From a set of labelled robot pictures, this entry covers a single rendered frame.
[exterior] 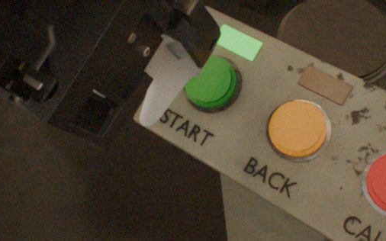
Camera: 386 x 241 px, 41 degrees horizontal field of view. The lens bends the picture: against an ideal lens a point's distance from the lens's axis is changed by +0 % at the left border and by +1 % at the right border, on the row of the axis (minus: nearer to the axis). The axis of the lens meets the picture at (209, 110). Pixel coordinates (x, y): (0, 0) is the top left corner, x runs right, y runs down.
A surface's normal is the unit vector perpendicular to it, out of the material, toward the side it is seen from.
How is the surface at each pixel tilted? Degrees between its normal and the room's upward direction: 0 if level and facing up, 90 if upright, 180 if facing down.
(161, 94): 93
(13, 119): 0
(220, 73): 20
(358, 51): 0
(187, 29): 55
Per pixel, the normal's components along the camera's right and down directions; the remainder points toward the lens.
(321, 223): -0.26, -0.26
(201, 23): 0.73, 0.39
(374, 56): -0.07, -0.53
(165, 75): 0.83, 0.47
